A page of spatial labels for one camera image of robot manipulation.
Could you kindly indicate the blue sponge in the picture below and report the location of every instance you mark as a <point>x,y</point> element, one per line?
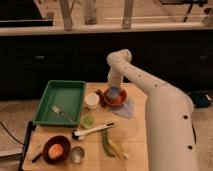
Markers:
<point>113,92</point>

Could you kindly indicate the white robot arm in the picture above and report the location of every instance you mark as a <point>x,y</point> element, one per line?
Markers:
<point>171,143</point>

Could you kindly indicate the red bowl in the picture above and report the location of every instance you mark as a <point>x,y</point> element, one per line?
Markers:
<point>119,101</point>

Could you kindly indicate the dark brown bowl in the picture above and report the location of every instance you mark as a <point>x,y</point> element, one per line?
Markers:
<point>57,140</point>

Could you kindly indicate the dark brown toy food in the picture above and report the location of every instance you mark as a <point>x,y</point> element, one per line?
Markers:
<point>101,99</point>

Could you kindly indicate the white paper cup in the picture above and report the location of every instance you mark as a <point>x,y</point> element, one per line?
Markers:
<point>92,101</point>

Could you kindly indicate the blue grey cloth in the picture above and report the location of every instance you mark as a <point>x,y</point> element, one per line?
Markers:
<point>126,110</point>

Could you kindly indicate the green bean pod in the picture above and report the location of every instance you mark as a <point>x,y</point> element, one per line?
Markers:
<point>104,135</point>

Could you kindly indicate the green plastic tray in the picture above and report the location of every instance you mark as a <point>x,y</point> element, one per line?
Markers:
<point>68,96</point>

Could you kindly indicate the silver fork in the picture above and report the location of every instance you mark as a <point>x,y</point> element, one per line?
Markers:
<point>56,110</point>

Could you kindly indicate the small metal cup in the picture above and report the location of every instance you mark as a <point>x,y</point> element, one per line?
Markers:
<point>77,155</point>

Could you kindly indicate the orange fruit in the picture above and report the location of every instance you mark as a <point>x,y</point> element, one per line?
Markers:
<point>55,151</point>

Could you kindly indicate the teal object on floor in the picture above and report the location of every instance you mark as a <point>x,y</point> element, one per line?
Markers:
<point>200,99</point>

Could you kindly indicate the black camera stand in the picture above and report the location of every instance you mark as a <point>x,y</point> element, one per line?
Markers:
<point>30,128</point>

